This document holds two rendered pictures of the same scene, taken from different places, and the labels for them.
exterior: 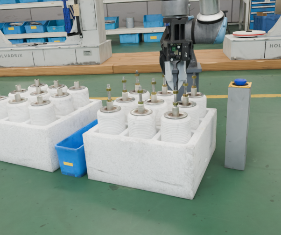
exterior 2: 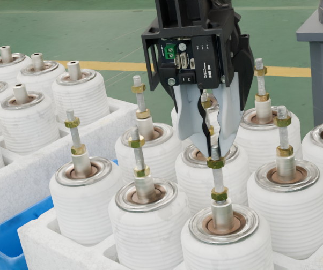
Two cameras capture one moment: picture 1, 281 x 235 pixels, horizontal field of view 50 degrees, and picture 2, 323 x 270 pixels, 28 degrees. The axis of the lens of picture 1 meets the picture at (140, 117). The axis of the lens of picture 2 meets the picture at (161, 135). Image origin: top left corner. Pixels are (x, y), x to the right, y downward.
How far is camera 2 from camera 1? 45 cm
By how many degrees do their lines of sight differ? 22
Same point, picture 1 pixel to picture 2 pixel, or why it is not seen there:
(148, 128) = (154, 248)
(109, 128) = (74, 226)
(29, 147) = not seen: outside the picture
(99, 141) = (49, 256)
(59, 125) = (1, 184)
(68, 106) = (36, 131)
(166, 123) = (186, 250)
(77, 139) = not seen: hidden behind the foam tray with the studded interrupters
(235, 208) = not seen: outside the picture
